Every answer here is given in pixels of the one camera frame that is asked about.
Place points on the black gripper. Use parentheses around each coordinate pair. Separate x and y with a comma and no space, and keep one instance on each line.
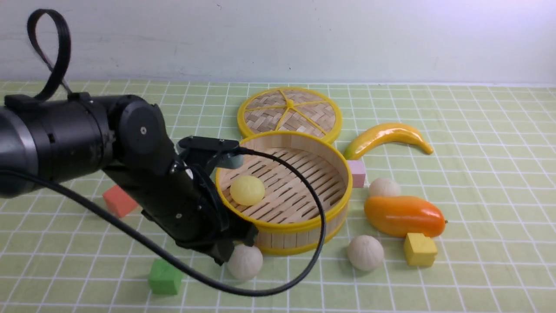
(188,209)

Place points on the white bun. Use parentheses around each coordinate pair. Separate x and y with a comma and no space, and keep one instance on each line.
(365,253)
(245,262)
(385,187)

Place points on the yellow bun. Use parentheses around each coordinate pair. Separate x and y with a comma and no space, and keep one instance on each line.
(247,190)

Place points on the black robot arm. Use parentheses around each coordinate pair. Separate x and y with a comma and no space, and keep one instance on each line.
(125,137)

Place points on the bamboo steamer tray yellow rim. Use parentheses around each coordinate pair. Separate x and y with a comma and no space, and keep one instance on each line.
(287,217)

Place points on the woven bamboo steamer lid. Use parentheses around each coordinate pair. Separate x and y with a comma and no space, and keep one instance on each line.
(290,109)

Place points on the green foam cube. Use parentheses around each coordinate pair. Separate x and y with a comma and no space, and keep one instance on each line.
(164,278)

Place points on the red foam cube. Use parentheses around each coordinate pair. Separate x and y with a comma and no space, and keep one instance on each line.
(119,202)

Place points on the pink foam cube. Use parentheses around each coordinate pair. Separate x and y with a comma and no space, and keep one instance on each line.
(358,172)

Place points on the orange plastic mango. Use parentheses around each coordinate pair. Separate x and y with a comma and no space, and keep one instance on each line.
(399,215)

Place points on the yellow plastic banana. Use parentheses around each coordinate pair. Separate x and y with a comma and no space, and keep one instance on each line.
(386,133)

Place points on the yellow foam cube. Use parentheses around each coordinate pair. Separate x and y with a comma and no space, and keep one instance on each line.
(420,250)

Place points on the green checkered tablecloth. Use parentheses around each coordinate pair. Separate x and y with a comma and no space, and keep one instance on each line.
(493,175)

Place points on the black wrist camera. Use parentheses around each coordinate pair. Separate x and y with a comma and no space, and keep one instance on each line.
(209,153)

